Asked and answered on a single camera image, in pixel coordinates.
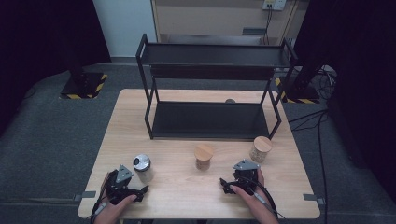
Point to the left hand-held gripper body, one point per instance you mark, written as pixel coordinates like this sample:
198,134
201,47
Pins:
120,186

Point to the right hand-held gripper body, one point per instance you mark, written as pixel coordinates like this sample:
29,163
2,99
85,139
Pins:
246,177

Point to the glass jar with metal lid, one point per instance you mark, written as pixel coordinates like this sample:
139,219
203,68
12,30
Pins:
142,162

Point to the small jar with wooden lid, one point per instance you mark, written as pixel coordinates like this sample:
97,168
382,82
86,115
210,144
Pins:
204,152

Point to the black two-tier metal rack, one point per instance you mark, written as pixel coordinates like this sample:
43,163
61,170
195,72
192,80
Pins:
211,121

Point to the person's right hand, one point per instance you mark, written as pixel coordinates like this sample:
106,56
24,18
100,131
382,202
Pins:
257,203

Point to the person's left hand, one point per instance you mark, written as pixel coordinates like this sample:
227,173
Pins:
109,213

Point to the wide jar with wooden lid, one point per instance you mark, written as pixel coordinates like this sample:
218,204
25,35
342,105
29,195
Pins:
262,144

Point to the grey round table grommet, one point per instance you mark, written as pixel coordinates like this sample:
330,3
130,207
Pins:
230,100

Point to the black stand with striped base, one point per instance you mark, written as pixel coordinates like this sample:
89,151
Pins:
82,85
303,91

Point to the grey cabinet label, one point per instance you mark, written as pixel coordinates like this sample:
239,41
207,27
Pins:
254,31

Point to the dark curtain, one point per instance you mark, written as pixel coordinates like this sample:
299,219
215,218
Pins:
37,46
364,77

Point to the beige wooden cabinet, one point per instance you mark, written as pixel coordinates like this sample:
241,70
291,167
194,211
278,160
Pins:
202,18

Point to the grey table bracket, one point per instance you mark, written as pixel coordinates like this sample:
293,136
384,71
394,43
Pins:
84,195
313,198

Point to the white wall socket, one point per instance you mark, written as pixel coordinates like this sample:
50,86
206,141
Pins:
274,4

